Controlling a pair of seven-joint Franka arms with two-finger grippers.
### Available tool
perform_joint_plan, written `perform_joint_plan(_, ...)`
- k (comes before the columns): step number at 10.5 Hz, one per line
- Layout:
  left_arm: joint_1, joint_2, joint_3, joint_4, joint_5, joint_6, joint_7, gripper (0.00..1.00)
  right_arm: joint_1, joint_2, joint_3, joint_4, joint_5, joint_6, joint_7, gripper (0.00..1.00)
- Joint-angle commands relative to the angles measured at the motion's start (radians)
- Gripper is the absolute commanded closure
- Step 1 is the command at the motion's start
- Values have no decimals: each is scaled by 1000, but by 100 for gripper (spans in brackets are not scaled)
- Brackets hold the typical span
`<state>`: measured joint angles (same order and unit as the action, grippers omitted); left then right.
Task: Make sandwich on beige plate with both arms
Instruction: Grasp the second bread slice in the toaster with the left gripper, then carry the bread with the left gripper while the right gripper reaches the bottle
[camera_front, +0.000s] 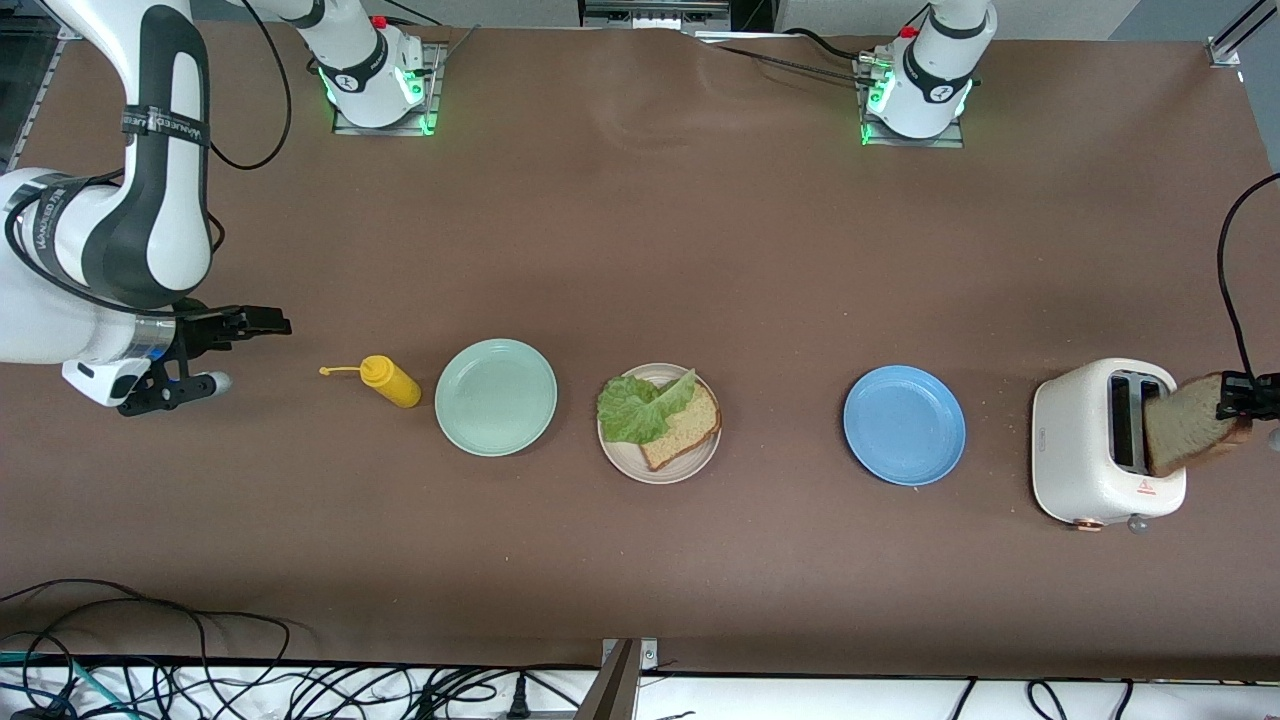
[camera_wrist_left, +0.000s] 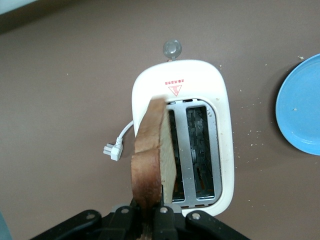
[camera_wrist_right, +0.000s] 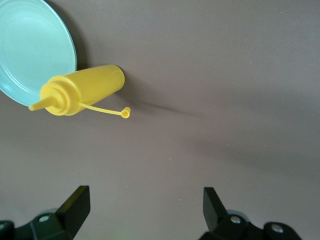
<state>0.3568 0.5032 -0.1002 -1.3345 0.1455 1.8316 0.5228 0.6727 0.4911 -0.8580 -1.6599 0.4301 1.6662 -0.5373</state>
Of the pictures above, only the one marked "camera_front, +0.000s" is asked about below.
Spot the beige plate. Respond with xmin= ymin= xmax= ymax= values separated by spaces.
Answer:
xmin=597 ymin=363 xmax=722 ymax=486

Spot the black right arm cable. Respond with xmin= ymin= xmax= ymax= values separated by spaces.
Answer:
xmin=0 ymin=0 xmax=293 ymax=321

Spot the metal rack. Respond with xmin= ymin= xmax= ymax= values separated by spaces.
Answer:
xmin=580 ymin=0 xmax=733 ymax=31

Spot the green lettuce leaf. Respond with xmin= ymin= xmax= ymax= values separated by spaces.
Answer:
xmin=597 ymin=368 xmax=698 ymax=446

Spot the teal cable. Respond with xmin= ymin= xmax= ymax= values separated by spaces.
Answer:
xmin=0 ymin=650 xmax=116 ymax=720

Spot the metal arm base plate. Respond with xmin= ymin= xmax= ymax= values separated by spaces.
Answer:
xmin=332 ymin=40 xmax=447 ymax=138
xmin=858 ymin=52 xmax=966 ymax=150

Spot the aluminium frame profile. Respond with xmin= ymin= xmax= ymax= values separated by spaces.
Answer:
xmin=1205 ymin=0 xmax=1280 ymax=69

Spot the mint green plate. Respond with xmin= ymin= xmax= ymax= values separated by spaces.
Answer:
xmin=434 ymin=338 xmax=558 ymax=458

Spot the black cable to arm base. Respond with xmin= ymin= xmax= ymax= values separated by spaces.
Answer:
xmin=690 ymin=28 xmax=886 ymax=86

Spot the white two-slot toaster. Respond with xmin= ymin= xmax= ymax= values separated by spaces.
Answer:
xmin=1031 ymin=358 xmax=1189 ymax=534

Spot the blue plate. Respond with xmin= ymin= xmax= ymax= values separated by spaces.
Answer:
xmin=843 ymin=365 xmax=967 ymax=488

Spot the brown bread slice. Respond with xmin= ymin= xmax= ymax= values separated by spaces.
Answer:
xmin=1143 ymin=372 xmax=1254 ymax=478
xmin=638 ymin=382 xmax=722 ymax=473

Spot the aluminium frame rail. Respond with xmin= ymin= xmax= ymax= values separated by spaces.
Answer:
xmin=0 ymin=20 xmax=66 ymax=176

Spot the black loose cable loop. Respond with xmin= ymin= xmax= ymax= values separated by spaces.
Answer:
xmin=0 ymin=578 xmax=293 ymax=720

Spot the yellow mustard squeeze bottle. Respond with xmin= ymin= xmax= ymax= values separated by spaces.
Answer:
xmin=320 ymin=355 xmax=423 ymax=409

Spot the metal table bracket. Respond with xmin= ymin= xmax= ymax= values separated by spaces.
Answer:
xmin=575 ymin=638 xmax=661 ymax=720

